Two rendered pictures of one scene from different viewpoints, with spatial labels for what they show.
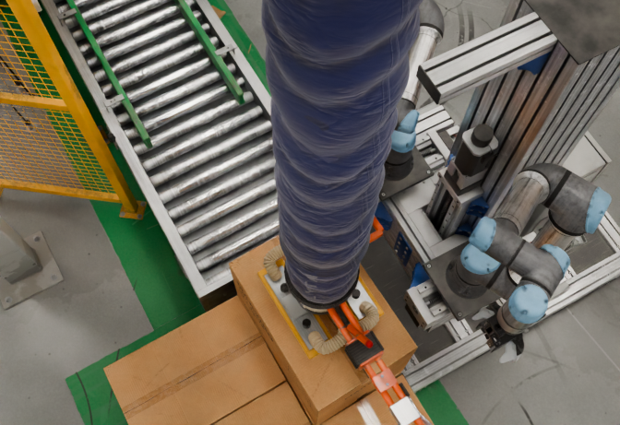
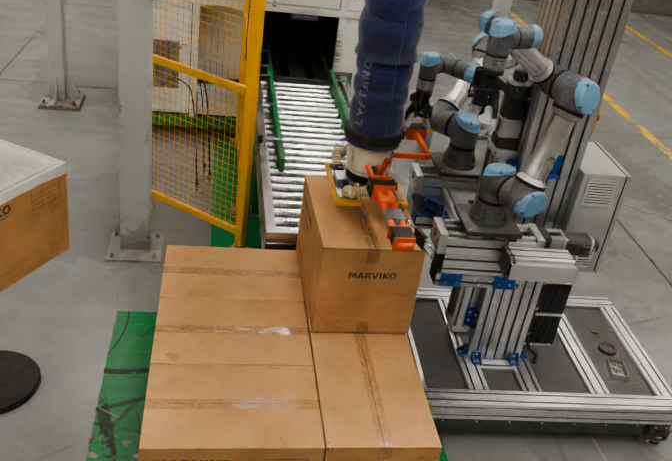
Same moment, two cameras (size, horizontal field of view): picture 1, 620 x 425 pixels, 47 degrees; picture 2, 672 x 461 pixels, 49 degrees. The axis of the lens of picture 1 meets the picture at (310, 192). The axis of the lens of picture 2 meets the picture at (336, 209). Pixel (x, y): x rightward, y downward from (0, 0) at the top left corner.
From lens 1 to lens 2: 226 cm
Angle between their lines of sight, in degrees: 39
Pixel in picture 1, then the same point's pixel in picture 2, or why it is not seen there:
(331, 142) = not seen: outside the picture
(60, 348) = (127, 294)
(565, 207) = (562, 84)
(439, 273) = (465, 210)
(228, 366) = (262, 278)
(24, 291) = (126, 256)
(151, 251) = not seen: hidden behind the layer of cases
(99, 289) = not seen: hidden behind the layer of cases
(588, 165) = (610, 172)
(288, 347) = (322, 216)
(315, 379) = (332, 234)
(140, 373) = (192, 256)
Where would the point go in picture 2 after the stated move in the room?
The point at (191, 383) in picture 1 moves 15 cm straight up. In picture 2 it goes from (226, 275) to (228, 245)
